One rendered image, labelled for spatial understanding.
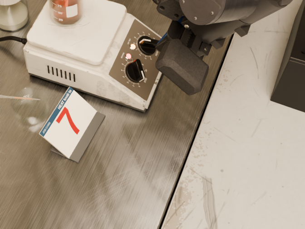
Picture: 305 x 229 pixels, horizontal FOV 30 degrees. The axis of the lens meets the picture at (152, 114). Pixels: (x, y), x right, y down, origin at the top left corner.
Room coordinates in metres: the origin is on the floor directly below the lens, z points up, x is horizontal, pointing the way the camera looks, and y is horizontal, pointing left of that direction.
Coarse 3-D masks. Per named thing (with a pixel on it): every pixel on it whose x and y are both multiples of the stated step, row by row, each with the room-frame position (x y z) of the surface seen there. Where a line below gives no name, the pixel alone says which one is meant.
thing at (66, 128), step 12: (72, 96) 0.46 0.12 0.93; (72, 108) 0.44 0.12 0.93; (84, 108) 0.45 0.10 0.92; (60, 120) 0.42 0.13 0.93; (72, 120) 0.43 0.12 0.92; (84, 120) 0.43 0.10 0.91; (48, 132) 0.39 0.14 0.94; (60, 132) 0.40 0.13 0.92; (72, 132) 0.41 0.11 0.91; (60, 144) 0.38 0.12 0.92; (72, 144) 0.39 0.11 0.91
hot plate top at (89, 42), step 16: (48, 0) 0.59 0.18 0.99; (96, 0) 0.60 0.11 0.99; (48, 16) 0.56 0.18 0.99; (96, 16) 0.57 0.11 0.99; (112, 16) 0.58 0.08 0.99; (32, 32) 0.52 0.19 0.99; (48, 32) 0.53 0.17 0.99; (64, 32) 0.53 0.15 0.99; (80, 32) 0.54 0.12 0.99; (96, 32) 0.54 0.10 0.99; (112, 32) 0.55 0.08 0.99; (48, 48) 0.50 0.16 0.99; (64, 48) 0.50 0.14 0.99; (80, 48) 0.51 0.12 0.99; (96, 48) 0.51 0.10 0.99; (96, 64) 0.49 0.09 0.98
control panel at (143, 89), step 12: (132, 24) 0.59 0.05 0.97; (132, 36) 0.57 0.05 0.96; (156, 36) 0.59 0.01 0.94; (120, 60) 0.52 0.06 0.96; (132, 60) 0.53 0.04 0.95; (144, 60) 0.54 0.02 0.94; (156, 60) 0.55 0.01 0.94; (120, 72) 0.50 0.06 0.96; (144, 72) 0.52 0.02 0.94; (156, 72) 0.53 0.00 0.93; (132, 84) 0.49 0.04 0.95; (144, 84) 0.50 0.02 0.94; (144, 96) 0.48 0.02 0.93
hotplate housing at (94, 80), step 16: (128, 16) 0.60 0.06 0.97; (32, 48) 0.51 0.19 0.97; (112, 48) 0.53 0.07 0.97; (32, 64) 0.50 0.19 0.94; (48, 64) 0.50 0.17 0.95; (64, 64) 0.49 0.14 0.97; (80, 64) 0.49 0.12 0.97; (112, 64) 0.50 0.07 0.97; (48, 80) 0.50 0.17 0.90; (64, 80) 0.49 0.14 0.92; (80, 80) 0.49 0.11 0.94; (96, 80) 0.48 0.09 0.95; (112, 80) 0.48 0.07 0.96; (96, 96) 0.48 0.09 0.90; (112, 96) 0.48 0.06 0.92; (128, 96) 0.47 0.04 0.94
